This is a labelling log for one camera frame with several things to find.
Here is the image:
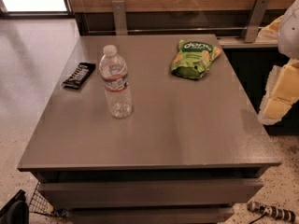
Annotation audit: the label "clear plastic water bottle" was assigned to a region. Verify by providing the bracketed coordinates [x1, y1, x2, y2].
[99, 45, 133, 119]

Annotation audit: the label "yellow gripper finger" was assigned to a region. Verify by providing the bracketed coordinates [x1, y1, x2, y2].
[258, 59, 299, 125]
[258, 16, 282, 39]

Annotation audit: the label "grey drawer cabinet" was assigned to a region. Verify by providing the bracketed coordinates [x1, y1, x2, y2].
[19, 35, 280, 224]

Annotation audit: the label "green snack bag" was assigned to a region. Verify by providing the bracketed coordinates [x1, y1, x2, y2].
[170, 39, 221, 80]

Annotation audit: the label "black white striped handle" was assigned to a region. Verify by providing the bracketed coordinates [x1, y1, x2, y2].
[247, 201, 299, 224]

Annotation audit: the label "left metal wall bracket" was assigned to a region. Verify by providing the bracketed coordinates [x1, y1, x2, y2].
[112, 0, 128, 35]

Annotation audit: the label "right metal wall bracket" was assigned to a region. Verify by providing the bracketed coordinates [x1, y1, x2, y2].
[240, 0, 270, 43]

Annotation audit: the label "horizontal metal rail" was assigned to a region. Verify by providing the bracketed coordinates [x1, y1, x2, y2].
[87, 25, 281, 35]

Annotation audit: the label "black object bottom left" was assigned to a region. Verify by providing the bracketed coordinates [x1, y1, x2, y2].
[0, 189, 29, 224]

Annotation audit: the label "metal wall bracket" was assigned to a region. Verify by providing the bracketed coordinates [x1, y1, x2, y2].
[112, 0, 128, 35]
[240, 0, 270, 43]

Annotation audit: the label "black wire mesh basket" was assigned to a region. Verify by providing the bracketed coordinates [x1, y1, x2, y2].
[29, 183, 67, 217]

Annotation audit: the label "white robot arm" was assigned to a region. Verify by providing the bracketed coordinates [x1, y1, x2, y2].
[258, 0, 299, 125]

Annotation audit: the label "black candy bar wrapper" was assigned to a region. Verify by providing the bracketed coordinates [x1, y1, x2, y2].
[62, 63, 95, 90]

